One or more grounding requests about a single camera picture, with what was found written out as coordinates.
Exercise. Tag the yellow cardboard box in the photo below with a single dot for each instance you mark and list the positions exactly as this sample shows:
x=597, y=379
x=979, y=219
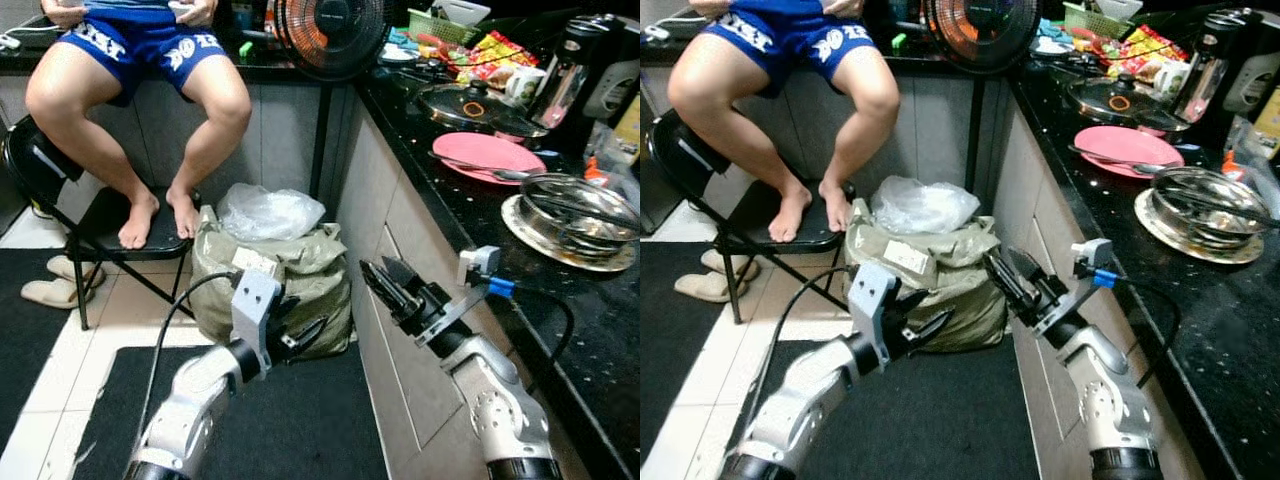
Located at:
x=630, y=128
x=1272, y=120

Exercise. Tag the beige slipper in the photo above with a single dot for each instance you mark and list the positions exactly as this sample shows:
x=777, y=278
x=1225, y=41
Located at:
x=728, y=262
x=75, y=270
x=50, y=293
x=710, y=287

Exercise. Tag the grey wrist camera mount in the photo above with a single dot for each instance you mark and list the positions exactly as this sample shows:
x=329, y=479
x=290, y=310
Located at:
x=1095, y=252
x=872, y=300
x=255, y=305
x=480, y=265

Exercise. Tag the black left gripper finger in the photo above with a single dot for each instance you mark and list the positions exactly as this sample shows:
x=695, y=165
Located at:
x=308, y=338
x=285, y=307
x=932, y=330
x=910, y=300

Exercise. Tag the small orange packet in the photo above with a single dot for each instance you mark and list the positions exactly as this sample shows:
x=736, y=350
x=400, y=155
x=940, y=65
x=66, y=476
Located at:
x=1233, y=166
x=596, y=172

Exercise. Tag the black chopstick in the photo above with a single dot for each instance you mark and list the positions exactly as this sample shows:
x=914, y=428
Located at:
x=1220, y=207
x=585, y=212
x=590, y=205
x=1225, y=200

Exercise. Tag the large clear plastic bag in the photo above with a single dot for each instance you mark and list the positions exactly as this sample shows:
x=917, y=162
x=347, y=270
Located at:
x=265, y=212
x=920, y=205

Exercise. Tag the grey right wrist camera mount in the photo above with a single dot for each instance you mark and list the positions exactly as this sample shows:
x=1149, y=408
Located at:
x=1095, y=252
x=480, y=265

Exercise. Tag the black floor mat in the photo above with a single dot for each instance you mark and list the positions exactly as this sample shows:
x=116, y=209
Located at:
x=670, y=340
x=950, y=430
x=25, y=340
x=300, y=430

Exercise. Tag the seated person in blue shorts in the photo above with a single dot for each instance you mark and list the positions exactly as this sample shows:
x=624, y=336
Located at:
x=90, y=110
x=730, y=100

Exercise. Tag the white plastic dish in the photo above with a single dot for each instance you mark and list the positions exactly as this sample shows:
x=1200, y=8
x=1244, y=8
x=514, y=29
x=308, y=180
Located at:
x=1120, y=8
x=460, y=10

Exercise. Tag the crumpled clear plastic wrapper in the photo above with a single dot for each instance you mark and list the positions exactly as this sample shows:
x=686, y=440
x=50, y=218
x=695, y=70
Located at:
x=622, y=175
x=1262, y=175

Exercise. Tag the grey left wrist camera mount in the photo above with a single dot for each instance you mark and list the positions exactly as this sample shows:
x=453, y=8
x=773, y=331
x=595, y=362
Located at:
x=872, y=300
x=255, y=305

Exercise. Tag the black standing fan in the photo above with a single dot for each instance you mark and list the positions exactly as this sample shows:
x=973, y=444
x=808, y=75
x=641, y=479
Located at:
x=330, y=35
x=980, y=30

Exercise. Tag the yellow red snack packet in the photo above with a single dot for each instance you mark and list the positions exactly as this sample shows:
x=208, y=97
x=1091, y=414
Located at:
x=1150, y=48
x=500, y=55

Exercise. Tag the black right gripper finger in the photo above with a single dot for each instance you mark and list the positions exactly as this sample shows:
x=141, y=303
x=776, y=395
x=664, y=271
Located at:
x=405, y=277
x=387, y=298
x=1008, y=285
x=1027, y=266

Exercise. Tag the leaf-patterned white plate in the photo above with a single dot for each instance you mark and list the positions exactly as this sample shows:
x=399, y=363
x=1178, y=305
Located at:
x=520, y=238
x=1150, y=228

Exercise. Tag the green plastic basket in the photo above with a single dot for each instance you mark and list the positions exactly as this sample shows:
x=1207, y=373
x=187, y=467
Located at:
x=435, y=28
x=1090, y=22

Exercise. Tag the black folding chair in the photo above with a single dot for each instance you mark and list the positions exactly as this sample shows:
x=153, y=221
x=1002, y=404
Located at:
x=760, y=215
x=110, y=225

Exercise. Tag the black coffee maker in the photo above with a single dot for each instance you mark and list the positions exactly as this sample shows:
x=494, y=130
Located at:
x=600, y=80
x=1215, y=70

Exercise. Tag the pink round plate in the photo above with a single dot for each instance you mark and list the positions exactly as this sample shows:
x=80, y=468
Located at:
x=480, y=150
x=1130, y=145

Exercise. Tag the black pan with glass lid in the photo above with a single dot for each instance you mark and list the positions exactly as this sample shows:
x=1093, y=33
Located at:
x=475, y=108
x=1120, y=103

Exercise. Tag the olive woven sack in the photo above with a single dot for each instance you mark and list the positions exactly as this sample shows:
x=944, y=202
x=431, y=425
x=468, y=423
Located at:
x=960, y=290
x=315, y=290

